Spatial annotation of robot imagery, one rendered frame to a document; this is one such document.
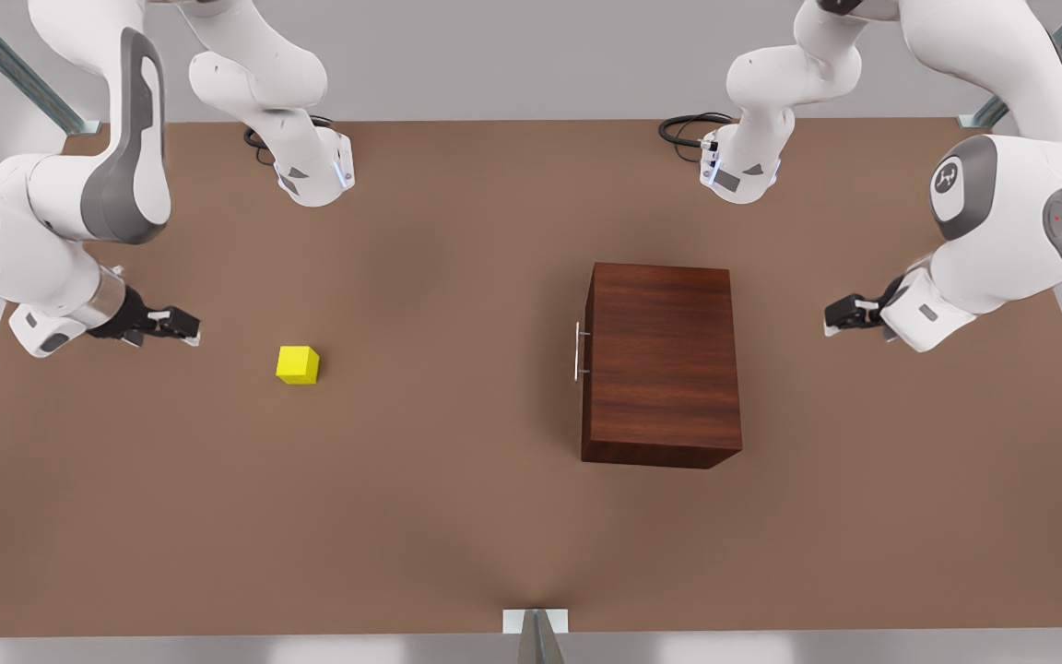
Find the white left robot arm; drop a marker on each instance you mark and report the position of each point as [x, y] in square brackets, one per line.
[1001, 212]

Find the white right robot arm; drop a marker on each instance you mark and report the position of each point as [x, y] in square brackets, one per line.
[52, 212]

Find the yellow cube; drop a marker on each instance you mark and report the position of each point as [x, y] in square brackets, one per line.
[297, 365]

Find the dark wooden drawer cabinet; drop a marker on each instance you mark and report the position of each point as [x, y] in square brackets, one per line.
[660, 364]

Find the silver frame post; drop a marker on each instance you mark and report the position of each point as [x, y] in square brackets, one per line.
[1038, 65]
[15, 66]
[536, 636]

